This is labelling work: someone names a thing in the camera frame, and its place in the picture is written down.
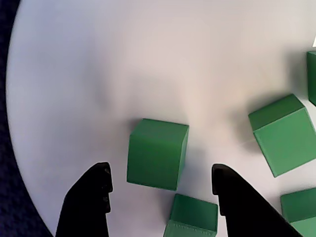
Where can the white round plate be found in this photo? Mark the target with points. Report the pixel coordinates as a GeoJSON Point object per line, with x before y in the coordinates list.
{"type": "Point", "coordinates": [123, 61]}

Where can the blue woven tablecloth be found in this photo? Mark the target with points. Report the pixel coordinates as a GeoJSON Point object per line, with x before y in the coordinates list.
{"type": "Point", "coordinates": [10, 197]}

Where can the green cube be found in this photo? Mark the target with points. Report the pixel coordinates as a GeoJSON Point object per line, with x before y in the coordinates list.
{"type": "Point", "coordinates": [301, 207]}
{"type": "Point", "coordinates": [284, 143]}
{"type": "Point", "coordinates": [155, 160]}
{"type": "Point", "coordinates": [192, 214]}
{"type": "Point", "coordinates": [312, 79]}

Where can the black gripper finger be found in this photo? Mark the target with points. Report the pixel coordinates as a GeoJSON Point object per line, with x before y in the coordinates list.
{"type": "Point", "coordinates": [84, 209]}
{"type": "Point", "coordinates": [247, 217]}

